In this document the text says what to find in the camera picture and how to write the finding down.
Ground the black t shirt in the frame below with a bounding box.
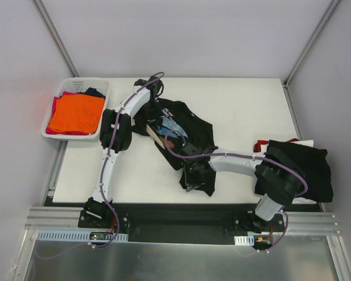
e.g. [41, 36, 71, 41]
[132, 98, 217, 196]
[254, 140, 333, 205]

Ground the white plastic laundry basket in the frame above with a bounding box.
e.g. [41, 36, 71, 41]
[41, 77, 111, 141]

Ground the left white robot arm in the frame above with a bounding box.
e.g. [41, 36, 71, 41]
[78, 72, 164, 228]

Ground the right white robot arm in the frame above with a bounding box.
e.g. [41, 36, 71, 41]
[178, 142, 308, 234]

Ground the navy t shirt in basket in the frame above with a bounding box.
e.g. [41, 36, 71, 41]
[84, 87, 106, 99]

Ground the orange t shirt in basket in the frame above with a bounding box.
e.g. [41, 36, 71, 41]
[49, 94, 105, 135]

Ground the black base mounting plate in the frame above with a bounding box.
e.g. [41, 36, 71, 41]
[77, 202, 292, 244]

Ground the right white cable duct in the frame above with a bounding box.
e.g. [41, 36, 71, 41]
[234, 235, 254, 246]

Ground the white cable duct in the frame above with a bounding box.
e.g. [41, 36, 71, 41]
[37, 230, 129, 243]
[234, 235, 254, 246]

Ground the left aluminium corner post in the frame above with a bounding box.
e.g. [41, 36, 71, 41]
[31, 0, 80, 78]

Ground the aluminium corner post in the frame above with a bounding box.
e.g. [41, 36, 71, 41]
[283, 0, 342, 88]
[31, 0, 80, 78]

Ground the left white cable duct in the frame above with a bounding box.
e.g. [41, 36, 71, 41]
[37, 230, 129, 243]

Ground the right aluminium corner post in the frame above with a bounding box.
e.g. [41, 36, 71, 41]
[283, 0, 342, 88]

